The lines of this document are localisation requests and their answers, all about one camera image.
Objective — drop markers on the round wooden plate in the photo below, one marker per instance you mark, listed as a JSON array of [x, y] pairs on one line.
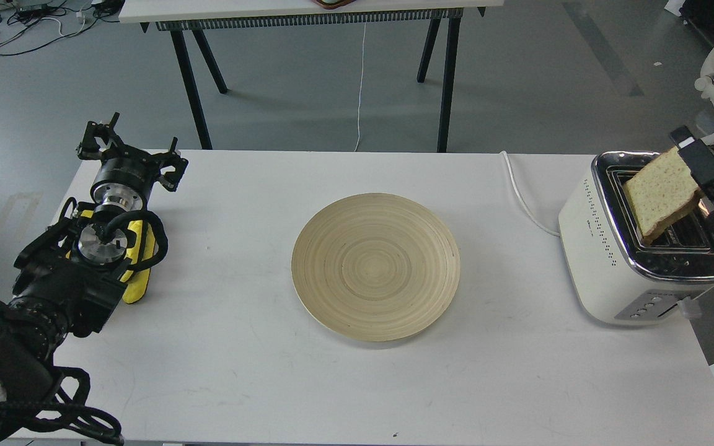
[[376, 267]]

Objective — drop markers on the yellow banana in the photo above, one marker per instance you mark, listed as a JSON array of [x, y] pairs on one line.
[[134, 243]]

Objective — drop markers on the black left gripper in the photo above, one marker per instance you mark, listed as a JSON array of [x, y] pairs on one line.
[[127, 180]]

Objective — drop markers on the brown object on background table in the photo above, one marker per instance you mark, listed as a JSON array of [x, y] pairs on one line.
[[332, 4]]

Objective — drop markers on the white background table black legs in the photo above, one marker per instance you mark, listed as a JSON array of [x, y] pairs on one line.
[[299, 38]]

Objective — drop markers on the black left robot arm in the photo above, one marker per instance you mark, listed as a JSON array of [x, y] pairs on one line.
[[72, 277]]

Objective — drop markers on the cream and chrome toaster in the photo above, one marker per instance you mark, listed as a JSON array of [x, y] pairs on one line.
[[619, 279]]

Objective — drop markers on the slice of bread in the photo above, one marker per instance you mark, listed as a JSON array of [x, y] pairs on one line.
[[662, 193]]

